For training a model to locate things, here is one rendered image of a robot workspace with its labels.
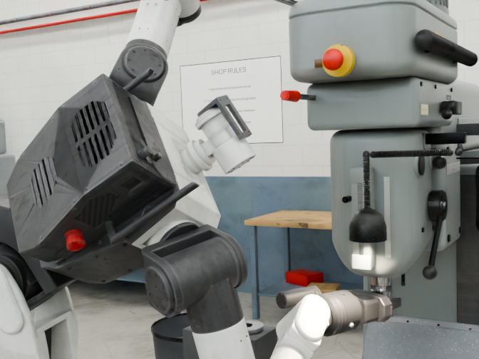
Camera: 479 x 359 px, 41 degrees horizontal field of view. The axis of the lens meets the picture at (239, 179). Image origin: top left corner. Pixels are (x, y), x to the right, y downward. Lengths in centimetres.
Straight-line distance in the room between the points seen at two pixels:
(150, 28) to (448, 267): 102
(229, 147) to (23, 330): 52
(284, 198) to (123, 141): 528
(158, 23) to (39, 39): 694
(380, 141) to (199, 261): 52
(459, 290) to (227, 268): 93
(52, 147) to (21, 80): 738
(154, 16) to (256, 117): 501
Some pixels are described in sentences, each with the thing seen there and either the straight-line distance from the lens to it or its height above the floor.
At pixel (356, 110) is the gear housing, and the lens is 133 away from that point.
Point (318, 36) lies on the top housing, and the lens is 127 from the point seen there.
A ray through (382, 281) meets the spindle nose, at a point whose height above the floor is 129.
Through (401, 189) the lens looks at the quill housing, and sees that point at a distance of 135.
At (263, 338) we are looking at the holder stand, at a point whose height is 112.
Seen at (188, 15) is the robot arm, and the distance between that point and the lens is 148.
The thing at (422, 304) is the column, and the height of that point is 114.
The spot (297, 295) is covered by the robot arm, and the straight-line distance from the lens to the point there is 134.
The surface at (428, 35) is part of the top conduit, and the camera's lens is 123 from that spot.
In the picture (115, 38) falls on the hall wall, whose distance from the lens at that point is 744.
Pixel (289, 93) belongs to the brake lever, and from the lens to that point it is 124.
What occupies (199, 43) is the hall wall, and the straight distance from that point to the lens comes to 675.
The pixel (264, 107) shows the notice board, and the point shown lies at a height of 188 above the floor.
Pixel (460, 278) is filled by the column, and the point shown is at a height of 122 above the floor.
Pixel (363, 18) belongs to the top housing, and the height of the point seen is 184.
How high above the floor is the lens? 163
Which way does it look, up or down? 4 degrees down
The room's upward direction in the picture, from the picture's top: 2 degrees counter-clockwise
